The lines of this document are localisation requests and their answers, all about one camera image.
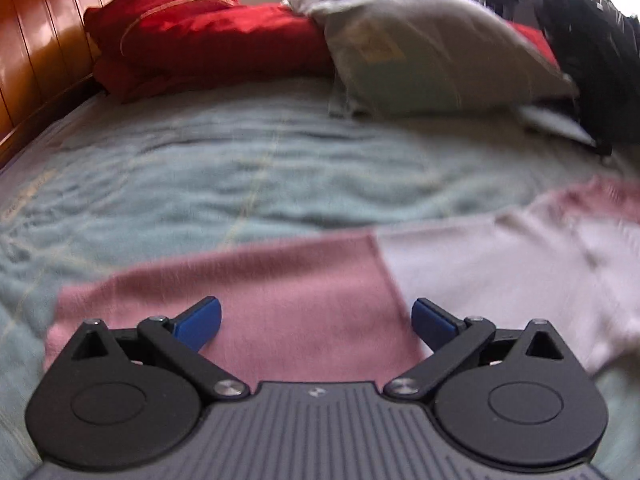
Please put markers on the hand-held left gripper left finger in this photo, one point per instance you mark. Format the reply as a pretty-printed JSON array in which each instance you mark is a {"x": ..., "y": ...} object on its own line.
[{"x": 200, "y": 325}]

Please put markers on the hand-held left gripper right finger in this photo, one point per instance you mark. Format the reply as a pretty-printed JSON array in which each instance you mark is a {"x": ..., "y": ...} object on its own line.
[{"x": 432, "y": 322}]

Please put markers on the pink and white sweater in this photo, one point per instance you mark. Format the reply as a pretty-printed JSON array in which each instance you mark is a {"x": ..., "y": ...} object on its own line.
[{"x": 300, "y": 300}]

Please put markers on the green checked bedspread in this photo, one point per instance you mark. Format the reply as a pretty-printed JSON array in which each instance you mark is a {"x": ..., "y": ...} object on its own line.
[{"x": 200, "y": 170}]

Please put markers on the flat grey pouch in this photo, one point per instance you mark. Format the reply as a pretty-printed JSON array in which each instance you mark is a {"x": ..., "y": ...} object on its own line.
[{"x": 555, "y": 122}]

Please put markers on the grey pillow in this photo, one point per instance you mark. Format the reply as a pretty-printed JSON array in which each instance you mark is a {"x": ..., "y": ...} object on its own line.
[{"x": 425, "y": 50}]

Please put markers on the black backpack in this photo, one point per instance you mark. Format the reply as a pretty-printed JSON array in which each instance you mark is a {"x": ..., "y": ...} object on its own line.
[{"x": 595, "y": 60}]

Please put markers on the wooden headboard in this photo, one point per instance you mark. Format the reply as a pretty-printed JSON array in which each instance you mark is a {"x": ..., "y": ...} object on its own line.
[{"x": 40, "y": 45}]

